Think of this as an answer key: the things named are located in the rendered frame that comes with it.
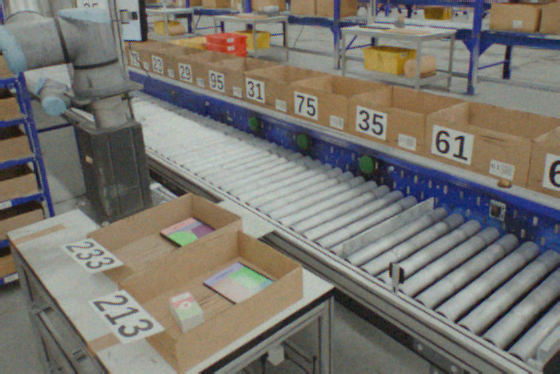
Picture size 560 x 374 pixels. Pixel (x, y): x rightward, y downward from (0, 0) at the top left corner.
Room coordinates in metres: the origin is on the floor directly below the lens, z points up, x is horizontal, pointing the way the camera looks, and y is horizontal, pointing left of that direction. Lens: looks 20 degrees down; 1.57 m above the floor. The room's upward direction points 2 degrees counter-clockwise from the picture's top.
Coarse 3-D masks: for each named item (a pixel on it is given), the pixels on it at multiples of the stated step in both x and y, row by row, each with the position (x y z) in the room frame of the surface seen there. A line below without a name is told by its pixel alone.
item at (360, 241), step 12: (420, 204) 1.53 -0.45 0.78; (432, 204) 1.58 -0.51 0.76; (396, 216) 1.45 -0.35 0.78; (408, 216) 1.49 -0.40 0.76; (420, 216) 1.53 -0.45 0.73; (372, 228) 1.38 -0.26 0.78; (384, 228) 1.41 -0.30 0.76; (396, 228) 1.45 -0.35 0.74; (348, 240) 1.31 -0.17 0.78; (360, 240) 1.34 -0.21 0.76; (372, 240) 1.37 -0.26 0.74; (348, 252) 1.30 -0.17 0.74
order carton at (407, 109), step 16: (352, 96) 2.03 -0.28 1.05; (368, 96) 2.10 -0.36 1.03; (384, 96) 2.17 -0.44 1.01; (400, 96) 2.16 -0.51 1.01; (416, 96) 2.10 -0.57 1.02; (432, 96) 2.03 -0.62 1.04; (448, 96) 1.97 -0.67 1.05; (352, 112) 2.00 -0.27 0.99; (384, 112) 1.86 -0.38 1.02; (400, 112) 1.81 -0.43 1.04; (416, 112) 2.09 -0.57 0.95; (432, 112) 2.03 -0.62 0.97; (352, 128) 2.00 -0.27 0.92; (400, 128) 1.80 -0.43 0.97; (416, 128) 1.75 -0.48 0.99; (384, 144) 1.86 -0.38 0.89; (416, 144) 1.74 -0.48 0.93
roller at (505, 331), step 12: (552, 276) 1.14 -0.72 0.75; (540, 288) 1.09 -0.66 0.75; (552, 288) 1.09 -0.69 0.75; (528, 300) 1.04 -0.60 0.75; (540, 300) 1.04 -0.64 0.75; (552, 300) 1.06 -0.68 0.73; (516, 312) 0.99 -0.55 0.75; (528, 312) 1.00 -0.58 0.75; (540, 312) 1.02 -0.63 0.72; (504, 324) 0.95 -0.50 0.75; (516, 324) 0.96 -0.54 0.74; (528, 324) 0.98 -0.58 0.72; (492, 336) 0.91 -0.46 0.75; (504, 336) 0.92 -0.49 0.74; (516, 336) 0.94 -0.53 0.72; (504, 348) 0.91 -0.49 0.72
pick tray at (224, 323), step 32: (192, 256) 1.18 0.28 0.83; (224, 256) 1.25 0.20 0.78; (256, 256) 1.22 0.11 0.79; (128, 288) 1.04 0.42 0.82; (160, 288) 1.10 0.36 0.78; (192, 288) 1.13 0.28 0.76; (288, 288) 1.04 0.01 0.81; (160, 320) 1.00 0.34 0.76; (224, 320) 0.91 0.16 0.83; (256, 320) 0.97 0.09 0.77; (160, 352) 0.88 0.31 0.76; (192, 352) 0.85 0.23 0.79
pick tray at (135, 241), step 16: (160, 208) 1.46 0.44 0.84; (176, 208) 1.50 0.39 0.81; (192, 208) 1.54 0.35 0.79; (208, 208) 1.48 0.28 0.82; (112, 224) 1.34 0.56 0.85; (128, 224) 1.38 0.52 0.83; (144, 224) 1.42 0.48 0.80; (160, 224) 1.46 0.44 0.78; (176, 224) 1.49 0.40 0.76; (208, 224) 1.48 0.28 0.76; (224, 224) 1.42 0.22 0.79; (240, 224) 1.34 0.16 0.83; (96, 240) 1.30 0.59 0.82; (112, 240) 1.34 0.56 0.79; (128, 240) 1.37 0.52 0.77; (144, 240) 1.39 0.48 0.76; (160, 240) 1.39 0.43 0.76; (208, 240) 1.26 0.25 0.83; (128, 256) 1.30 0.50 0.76; (144, 256) 1.29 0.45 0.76; (160, 256) 1.15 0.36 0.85; (112, 272) 1.17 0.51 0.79; (128, 272) 1.10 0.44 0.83
